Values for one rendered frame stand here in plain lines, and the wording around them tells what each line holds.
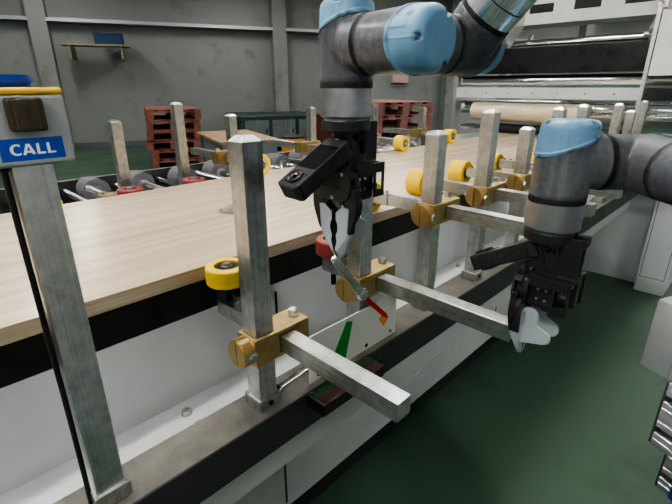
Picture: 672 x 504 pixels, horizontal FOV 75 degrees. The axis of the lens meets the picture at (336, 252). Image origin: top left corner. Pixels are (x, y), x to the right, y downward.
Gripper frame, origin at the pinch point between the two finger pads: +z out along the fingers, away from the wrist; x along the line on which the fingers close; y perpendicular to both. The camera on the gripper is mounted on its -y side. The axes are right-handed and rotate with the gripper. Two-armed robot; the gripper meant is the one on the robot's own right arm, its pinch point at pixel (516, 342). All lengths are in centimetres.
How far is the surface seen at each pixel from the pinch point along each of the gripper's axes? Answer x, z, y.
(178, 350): -34, 9, -51
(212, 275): -29, -7, -45
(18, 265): -52, -7, -75
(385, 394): -25.9, -0.7, -6.9
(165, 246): -28, -7, -65
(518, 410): 88, 83, -24
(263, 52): 589, -109, -841
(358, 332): -6.6, 7.4, -28.6
